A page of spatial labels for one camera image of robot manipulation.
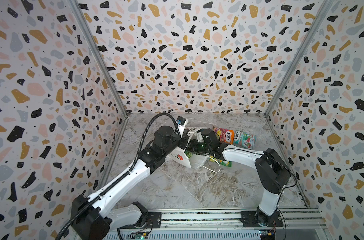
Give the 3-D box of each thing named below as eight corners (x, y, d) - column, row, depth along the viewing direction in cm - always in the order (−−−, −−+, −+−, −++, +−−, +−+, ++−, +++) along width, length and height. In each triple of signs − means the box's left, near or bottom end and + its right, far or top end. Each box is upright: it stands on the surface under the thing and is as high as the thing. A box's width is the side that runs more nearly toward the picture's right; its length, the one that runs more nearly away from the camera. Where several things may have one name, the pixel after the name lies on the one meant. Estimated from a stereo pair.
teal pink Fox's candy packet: (231, 144, 106) (232, 141, 103) (233, 132, 113) (234, 129, 110) (253, 151, 103) (255, 148, 100) (254, 138, 110) (256, 134, 107)
